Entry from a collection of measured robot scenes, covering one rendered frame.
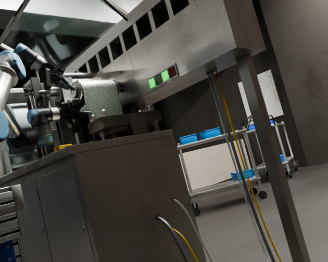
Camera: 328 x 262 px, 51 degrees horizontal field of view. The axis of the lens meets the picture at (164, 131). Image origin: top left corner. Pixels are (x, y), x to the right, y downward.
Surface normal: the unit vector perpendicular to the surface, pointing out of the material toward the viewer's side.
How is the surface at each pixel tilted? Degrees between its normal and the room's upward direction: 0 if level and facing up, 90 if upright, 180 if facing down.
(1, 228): 90
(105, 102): 90
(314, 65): 90
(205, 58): 90
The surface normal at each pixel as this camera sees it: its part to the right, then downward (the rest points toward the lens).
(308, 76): -0.72, 0.11
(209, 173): 0.65, -0.24
